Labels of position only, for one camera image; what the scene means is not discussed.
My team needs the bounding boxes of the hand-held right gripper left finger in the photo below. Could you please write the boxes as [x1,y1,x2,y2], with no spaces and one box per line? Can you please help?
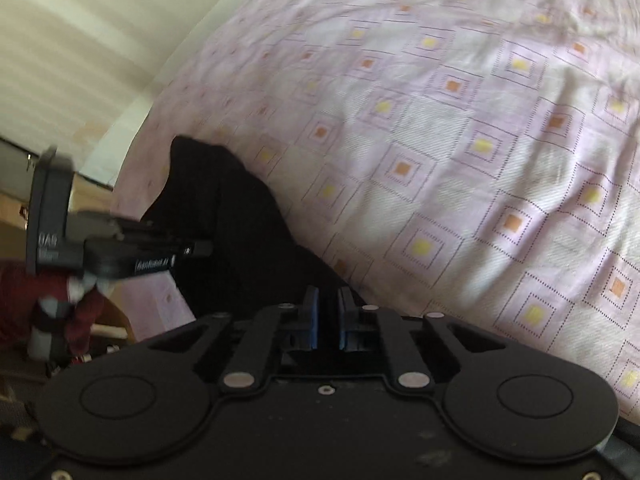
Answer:
[148,285,321,392]

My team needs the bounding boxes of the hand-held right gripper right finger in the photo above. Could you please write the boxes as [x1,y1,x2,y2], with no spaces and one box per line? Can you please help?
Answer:
[337,286,508,393]

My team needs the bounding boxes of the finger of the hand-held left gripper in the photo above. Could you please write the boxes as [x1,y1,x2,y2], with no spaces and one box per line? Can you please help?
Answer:
[120,224,215,261]

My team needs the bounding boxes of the black pants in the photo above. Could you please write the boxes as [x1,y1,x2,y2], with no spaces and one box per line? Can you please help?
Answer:
[139,135,417,333]

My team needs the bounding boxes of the pink patterned bedsheet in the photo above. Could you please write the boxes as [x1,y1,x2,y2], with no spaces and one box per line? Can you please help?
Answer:
[107,0,640,413]

